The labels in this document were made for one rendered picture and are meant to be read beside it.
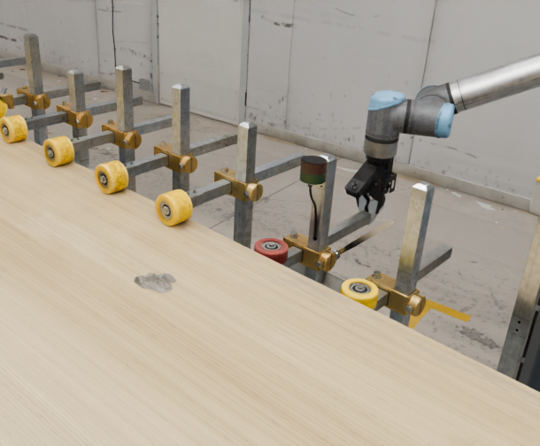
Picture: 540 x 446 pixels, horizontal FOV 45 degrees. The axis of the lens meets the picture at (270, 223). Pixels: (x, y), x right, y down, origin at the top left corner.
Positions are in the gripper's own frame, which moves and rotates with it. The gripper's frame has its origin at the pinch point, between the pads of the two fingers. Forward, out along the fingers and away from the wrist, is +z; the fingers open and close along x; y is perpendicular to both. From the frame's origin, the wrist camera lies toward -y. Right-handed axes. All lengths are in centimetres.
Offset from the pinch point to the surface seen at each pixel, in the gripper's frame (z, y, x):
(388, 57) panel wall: 13, 224, 133
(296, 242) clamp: -5.0, -30.7, 0.9
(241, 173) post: -17.0, -30.4, 20.6
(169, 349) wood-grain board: -9, -83, -13
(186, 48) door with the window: 36, 204, 304
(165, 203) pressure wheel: -14, -52, 25
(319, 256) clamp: -4.4, -31.2, -6.8
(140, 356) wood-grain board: -9, -88, -11
